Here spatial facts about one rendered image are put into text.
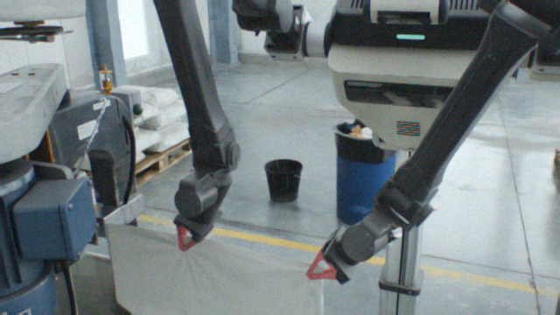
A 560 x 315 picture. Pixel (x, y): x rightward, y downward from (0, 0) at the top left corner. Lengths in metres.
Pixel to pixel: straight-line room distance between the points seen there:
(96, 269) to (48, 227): 1.03
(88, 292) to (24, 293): 1.04
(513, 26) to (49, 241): 0.65
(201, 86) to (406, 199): 0.38
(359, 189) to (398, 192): 2.37
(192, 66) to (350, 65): 0.46
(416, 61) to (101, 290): 1.25
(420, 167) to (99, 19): 6.50
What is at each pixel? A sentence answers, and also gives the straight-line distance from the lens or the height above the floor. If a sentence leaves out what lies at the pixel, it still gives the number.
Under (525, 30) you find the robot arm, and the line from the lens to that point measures 0.61.
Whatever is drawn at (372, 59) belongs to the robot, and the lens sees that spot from 1.14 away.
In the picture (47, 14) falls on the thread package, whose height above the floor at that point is 1.54.
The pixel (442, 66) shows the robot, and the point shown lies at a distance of 1.12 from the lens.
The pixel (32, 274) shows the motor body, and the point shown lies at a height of 1.18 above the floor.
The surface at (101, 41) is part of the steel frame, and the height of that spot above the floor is 0.82.
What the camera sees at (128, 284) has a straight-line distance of 1.20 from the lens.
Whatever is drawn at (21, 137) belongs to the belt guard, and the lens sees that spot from 0.72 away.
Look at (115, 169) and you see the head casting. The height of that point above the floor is 1.16.
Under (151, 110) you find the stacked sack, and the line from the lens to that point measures 4.13.
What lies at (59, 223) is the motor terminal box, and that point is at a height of 1.28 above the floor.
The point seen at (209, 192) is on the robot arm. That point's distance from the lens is 0.89.
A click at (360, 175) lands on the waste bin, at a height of 0.39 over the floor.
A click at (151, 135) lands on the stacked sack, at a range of 4.18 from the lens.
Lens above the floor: 1.58
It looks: 19 degrees down
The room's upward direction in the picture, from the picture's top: straight up
